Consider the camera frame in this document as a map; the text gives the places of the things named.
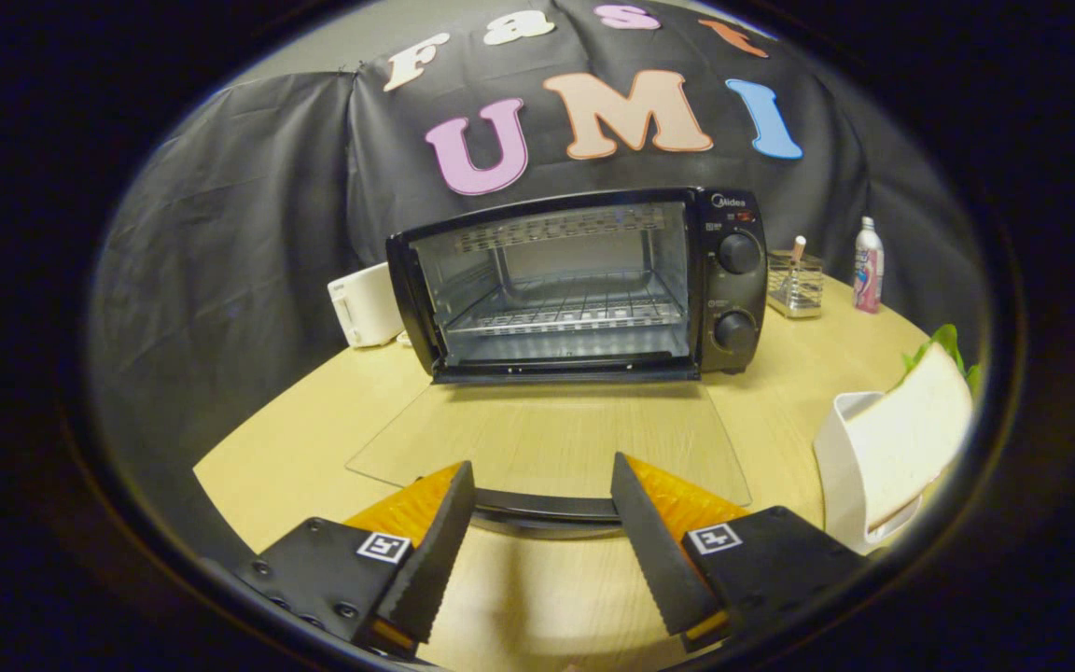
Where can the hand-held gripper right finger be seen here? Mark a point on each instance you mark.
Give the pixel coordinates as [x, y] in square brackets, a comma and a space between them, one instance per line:
[654, 551]

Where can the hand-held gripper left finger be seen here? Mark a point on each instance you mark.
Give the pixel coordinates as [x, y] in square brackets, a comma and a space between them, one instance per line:
[435, 560]

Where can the black toaster oven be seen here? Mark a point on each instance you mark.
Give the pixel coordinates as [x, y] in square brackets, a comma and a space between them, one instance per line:
[584, 289]

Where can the sandwich with lettuce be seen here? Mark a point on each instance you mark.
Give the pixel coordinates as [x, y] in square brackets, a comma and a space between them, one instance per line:
[911, 429]

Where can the white toaster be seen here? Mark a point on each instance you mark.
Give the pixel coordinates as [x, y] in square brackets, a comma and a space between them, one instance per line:
[365, 305]

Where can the white holder stand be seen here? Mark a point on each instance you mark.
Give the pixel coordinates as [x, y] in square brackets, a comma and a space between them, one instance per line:
[841, 476]

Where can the clear acrylic holder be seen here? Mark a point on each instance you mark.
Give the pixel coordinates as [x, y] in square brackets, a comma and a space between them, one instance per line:
[795, 285]

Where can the white pink bottle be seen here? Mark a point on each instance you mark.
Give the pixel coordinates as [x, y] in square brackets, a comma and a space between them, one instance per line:
[868, 266]

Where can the black backdrop cloth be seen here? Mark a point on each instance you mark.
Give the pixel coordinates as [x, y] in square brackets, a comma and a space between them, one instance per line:
[314, 187]

